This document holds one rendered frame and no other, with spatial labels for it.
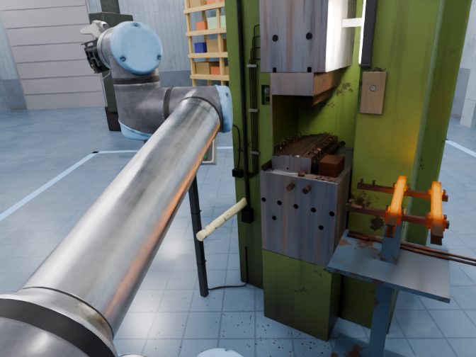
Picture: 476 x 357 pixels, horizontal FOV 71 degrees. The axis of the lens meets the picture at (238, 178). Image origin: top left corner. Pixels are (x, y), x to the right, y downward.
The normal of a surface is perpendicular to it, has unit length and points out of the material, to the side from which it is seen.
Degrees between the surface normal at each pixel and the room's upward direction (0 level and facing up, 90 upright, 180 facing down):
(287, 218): 90
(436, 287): 0
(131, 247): 56
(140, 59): 83
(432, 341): 0
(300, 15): 90
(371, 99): 90
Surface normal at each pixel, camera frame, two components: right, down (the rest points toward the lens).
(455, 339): -0.05, -0.93
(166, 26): -0.04, 0.37
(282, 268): -0.52, 0.34
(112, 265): 0.76, -0.47
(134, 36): 0.52, 0.18
